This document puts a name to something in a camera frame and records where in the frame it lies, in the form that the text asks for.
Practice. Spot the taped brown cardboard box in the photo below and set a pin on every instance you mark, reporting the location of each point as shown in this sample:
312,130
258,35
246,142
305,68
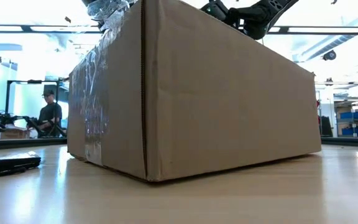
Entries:
213,109

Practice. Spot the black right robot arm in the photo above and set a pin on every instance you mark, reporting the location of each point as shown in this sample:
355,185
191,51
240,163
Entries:
259,18

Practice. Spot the shelf with blue bins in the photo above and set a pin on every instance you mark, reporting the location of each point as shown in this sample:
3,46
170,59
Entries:
356,115

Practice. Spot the person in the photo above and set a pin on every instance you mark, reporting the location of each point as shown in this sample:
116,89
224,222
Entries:
51,115

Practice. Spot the small background cardboard box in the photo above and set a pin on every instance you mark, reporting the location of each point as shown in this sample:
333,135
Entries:
14,133

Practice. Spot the grey mesh zipper pouch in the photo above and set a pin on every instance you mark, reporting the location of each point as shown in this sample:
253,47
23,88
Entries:
8,165

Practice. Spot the black background rig frame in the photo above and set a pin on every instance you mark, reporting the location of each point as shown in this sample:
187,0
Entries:
7,99

